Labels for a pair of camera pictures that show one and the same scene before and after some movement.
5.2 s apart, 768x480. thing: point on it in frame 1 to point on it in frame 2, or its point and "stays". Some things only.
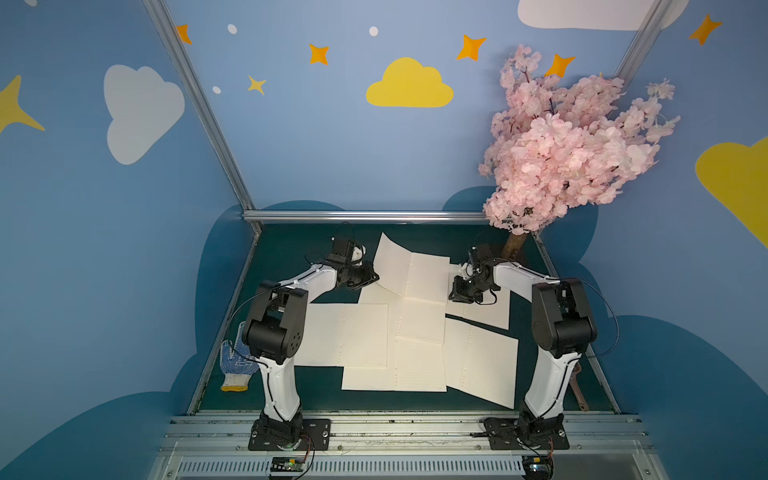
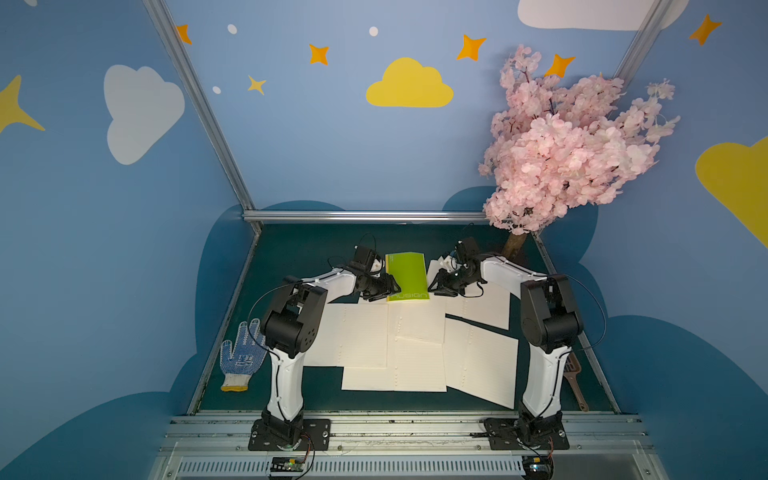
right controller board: x=538 y=467 stays
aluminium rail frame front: x=217 y=447 stays
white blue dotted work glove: x=239 y=366 stays
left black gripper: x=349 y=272 to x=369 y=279
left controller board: x=287 y=464 stays
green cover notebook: x=433 y=244 to x=409 y=270
